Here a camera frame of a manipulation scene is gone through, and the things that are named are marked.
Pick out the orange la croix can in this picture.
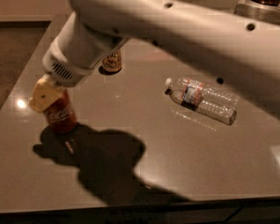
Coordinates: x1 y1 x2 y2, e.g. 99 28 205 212
102 50 122 73

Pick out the red coca-cola can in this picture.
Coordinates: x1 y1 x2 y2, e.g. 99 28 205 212
44 90 77 134

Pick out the clear plastic water bottle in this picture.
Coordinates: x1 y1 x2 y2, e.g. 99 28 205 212
165 77 239 125

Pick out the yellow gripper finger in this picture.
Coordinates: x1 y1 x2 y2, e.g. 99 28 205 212
29 75 64 113

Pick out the metal snack dispenser base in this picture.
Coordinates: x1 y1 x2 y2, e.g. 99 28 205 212
234 0 280 25

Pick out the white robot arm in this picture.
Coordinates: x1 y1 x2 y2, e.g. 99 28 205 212
43 0 280 120

